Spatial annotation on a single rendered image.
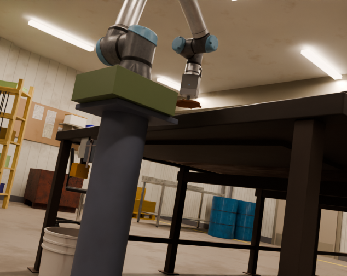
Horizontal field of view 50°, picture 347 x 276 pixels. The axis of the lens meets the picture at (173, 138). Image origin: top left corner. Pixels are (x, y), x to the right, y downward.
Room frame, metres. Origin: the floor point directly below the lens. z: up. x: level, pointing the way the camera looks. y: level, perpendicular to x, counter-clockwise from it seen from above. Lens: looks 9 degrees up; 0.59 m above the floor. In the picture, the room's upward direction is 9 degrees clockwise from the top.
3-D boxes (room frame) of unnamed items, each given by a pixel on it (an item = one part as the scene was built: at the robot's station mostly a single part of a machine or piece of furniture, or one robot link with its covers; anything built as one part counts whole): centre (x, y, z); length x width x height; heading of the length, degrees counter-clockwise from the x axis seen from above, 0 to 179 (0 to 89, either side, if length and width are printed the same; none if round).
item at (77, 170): (2.18, 0.51, 0.74); 0.09 x 0.08 x 0.24; 36
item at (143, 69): (1.31, 0.18, 1.01); 0.15 x 0.15 x 0.10
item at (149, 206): (8.84, 0.81, 0.36); 1.34 x 0.98 x 0.72; 132
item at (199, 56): (1.77, -0.04, 1.31); 0.09 x 0.08 x 0.11; 140
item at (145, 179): (8.04, -0.43, 0.47); 1.90 x 0.70 x 0.95; 132
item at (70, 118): (8.03, 2.20, 1.90); 0.40 x 0.33 x 0.23; 132
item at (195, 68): (1.77, -0.04, 1.23); 0.08 x 0.08 x 0.05
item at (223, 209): (7.52, -1.46, 0.39); 1.06 x 0.64 x 0.77; 132
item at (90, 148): (2.03, 0.40, 0.77); 0.14 x 0.11 x 0.18; 36
